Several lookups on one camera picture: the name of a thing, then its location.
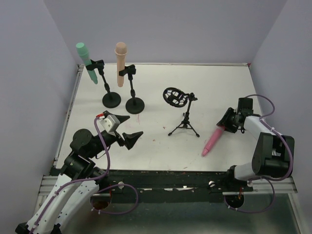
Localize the black round-base clip stand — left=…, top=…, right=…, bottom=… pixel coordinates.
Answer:
left=86, top=60, right=121, bottom=109

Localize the pink toy microphone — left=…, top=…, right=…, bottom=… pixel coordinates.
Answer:
left=201, top=126, right=225, bottom=156

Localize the black tripod ring stand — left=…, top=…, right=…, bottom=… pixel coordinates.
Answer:
left=163, top=87, right=200, bottom=137

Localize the peach toy microphone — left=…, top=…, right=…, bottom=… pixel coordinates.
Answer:
left=115, top=42, right=128, bottom=87

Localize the green toy microphone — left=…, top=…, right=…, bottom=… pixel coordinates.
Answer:
left=76, top=42, right=98, bottom=84

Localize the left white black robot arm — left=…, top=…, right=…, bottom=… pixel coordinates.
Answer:
left=15, top=111, right=143, bottom=234

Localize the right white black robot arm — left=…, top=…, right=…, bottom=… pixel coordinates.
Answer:
left=217, top=96, right=294, bottom=181

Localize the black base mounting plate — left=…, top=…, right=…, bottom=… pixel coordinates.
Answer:
left=91, top=170, right=253, bottom=204

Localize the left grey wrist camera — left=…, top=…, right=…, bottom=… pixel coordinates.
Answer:
left=99, top=115, right=120, bottom=133

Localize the left aluminium rail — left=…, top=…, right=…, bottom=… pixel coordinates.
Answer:
left=39, top=176, right=58, bottom=196

